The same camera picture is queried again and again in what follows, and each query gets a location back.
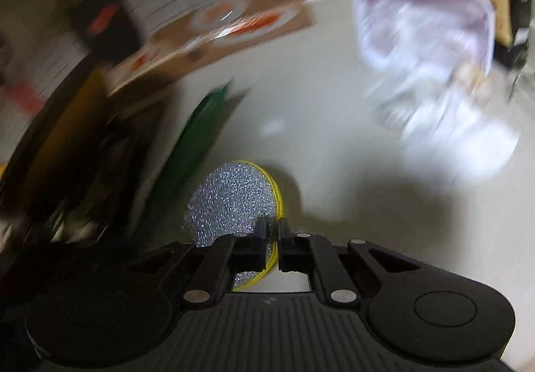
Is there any black frying pan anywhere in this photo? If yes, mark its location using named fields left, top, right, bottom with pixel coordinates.
left=0, top=56, right=126, bottom=216

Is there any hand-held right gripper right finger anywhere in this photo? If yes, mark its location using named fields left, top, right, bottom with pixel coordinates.
left=277, top=217, right=423, bottom=306

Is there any white crumpled tissue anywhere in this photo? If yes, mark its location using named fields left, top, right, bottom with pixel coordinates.
left=395, top=94, right=522, bottom=179

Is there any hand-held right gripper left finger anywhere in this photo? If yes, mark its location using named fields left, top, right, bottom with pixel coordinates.
left=124, top=215, right=269, bottom=306

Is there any clear plastic container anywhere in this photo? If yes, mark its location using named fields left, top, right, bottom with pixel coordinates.
left=353, top=0, right=497, bottom=77

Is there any round silver scouring pad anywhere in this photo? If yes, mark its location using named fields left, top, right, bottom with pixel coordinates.
left=182, top=160, right=286, bottom=291

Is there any green snack wrapper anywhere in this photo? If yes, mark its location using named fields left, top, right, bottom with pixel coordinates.
left=142, top=80, right=250, bottom=229

